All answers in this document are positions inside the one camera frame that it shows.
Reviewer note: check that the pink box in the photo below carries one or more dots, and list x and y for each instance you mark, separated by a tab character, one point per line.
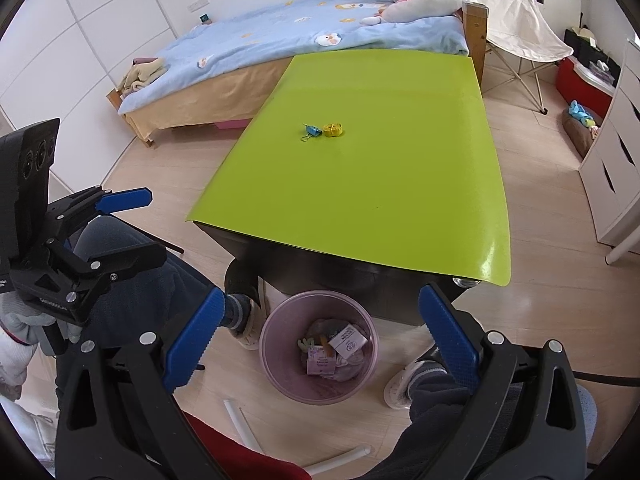
231	124

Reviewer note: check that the white wall socket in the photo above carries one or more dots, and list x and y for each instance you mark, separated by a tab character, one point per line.
197	4

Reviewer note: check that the person's right leg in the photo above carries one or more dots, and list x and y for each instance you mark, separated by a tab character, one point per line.
430	410

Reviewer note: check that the red storage box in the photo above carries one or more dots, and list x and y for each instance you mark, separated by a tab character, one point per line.
572	85

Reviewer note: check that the white folding camp chair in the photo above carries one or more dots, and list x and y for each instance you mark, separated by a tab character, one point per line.
520	25

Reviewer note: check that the person's left hand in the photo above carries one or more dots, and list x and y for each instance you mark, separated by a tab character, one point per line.
17	325

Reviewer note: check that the person's leg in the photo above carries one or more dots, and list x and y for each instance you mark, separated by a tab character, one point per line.
430	410
165	285

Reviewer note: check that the red cloth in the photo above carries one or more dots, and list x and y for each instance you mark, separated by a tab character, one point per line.
240	452

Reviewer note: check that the wooden bed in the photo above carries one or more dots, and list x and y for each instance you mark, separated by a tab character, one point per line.
200	102

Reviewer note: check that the beige folded towel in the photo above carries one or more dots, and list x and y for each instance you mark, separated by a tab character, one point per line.
142	75

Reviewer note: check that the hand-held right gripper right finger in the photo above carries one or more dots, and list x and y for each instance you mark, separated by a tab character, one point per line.
445	330

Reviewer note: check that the pink trash bin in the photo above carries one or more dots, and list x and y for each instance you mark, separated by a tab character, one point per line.
272	340

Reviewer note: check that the white wardrobe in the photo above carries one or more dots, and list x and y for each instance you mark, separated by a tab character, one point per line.
75	35

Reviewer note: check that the blue plush toy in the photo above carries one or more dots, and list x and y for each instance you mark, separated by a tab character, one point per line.
580	112

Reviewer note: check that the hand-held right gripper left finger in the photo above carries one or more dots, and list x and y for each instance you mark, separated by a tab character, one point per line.
200	340

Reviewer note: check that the light blue printed blanket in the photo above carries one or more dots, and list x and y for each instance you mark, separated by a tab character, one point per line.
280	30

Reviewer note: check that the blue binder clip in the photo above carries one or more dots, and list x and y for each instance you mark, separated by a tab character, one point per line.
312	131

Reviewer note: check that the white slipper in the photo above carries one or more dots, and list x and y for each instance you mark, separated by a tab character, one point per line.
250	332
400	385

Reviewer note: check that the white drawer cabinet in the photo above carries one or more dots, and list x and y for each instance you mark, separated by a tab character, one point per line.
615	150

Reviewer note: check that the white plush toy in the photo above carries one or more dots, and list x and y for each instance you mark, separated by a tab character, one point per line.
425	2

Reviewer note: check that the white plastic tube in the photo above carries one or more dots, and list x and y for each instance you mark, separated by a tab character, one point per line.
242	425
335	461

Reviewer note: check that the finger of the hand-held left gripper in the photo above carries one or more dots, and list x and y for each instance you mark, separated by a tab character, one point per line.
125	199
140	255

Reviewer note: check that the person's left leg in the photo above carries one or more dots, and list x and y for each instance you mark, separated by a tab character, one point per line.
165	285

